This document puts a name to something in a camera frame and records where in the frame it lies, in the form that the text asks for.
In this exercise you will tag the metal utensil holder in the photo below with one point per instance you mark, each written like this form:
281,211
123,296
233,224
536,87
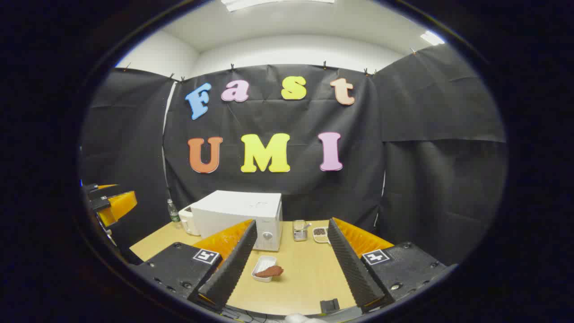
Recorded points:
299,231

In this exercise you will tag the white toaster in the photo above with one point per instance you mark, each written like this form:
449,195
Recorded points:
188,222

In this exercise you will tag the brown meat piece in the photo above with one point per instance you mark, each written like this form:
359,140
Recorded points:
269,271

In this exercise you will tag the small ceiling light panel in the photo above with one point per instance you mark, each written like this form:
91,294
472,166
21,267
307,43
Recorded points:
432,37

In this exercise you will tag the white rectangular tray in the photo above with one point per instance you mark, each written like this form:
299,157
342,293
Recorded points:
264,261

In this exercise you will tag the white microwave oven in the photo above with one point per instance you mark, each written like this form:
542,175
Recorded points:
233,211

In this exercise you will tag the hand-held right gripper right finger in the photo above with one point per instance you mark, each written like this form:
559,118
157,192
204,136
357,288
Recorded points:
352,269

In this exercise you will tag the white divided dish with grains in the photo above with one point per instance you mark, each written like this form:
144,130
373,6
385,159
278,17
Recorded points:
319,232

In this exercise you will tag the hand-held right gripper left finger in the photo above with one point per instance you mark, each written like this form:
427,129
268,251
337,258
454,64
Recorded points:
233,269

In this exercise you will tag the clear plastic water bottle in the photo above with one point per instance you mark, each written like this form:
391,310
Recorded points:
173,215

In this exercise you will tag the small black table bracket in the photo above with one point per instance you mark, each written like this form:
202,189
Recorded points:
329,305

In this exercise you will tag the long ceiling light panel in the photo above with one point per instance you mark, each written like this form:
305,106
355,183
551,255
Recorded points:
278,3

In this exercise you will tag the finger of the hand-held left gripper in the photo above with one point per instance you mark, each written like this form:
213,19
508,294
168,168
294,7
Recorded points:
96,188
119,206

